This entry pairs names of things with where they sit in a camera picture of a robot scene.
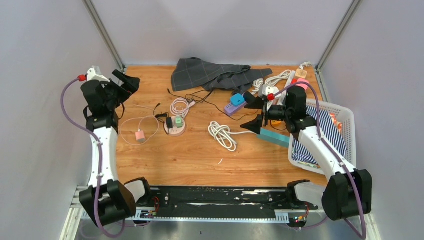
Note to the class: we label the blue square plug adapter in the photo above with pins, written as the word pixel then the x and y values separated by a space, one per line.
pixel 237 99

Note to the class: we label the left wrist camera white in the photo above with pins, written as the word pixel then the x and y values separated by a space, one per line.
pixel 94 73

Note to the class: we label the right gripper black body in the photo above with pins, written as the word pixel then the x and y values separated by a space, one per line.
pixel 268 113

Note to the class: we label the green plug adapter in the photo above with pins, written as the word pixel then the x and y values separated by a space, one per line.
pixel 179 121

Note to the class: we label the dark grey checked cloth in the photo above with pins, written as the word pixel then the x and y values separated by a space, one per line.
pixel 194 72

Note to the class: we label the pink square plug adapter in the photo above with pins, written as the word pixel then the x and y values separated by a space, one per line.
pixel 304 85

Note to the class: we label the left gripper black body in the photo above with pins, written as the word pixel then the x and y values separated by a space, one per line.
pixel 116 95

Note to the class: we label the round pink power socket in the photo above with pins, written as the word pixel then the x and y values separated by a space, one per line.
pixel 175 132

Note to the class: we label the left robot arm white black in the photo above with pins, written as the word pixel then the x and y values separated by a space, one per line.
pixel 107 200

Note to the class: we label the white plastic basket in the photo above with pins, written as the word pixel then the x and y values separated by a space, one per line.
pixel 345 117

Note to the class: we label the black plug on round socket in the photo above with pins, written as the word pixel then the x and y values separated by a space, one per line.
pixel 169 123

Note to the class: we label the orange power strip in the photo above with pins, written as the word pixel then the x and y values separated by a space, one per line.
pixel 276 123

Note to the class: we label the pink USB charger plug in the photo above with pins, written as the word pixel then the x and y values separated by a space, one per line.
pixel 140 136

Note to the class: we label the blue white striped cloth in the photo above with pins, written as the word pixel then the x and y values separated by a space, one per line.
pixel 332 131

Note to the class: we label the purple USB power strip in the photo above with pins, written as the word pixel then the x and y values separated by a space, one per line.
pixel 231 109

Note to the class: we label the teal power strip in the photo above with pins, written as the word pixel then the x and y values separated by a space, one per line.
pixel 274 138

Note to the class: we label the beige tag adapter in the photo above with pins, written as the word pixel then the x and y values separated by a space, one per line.
pixel 300 74

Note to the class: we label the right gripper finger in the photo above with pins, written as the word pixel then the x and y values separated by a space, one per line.
pixel 253 102
pixel 254 125

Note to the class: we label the black mounting base rail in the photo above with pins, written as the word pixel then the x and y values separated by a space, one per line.
pixel 220 203

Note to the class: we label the long white power strip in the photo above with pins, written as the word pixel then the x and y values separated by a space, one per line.
pixel 288 82

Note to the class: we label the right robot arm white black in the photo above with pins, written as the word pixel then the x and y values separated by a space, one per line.
pixel 348 192

